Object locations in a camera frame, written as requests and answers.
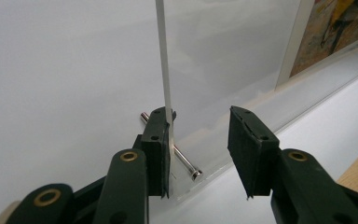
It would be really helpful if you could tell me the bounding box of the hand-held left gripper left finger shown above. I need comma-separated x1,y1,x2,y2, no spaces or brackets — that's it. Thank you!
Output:
132,106,177,200

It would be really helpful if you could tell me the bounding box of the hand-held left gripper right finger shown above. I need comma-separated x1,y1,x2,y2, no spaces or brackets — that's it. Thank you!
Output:
227,105,282,201

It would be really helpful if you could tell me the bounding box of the clear acrylic photo frame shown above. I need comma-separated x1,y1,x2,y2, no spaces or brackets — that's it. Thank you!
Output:
139,0,358,201

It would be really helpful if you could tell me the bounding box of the painting print card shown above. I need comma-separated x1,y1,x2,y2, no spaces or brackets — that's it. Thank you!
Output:
274,0,358,91

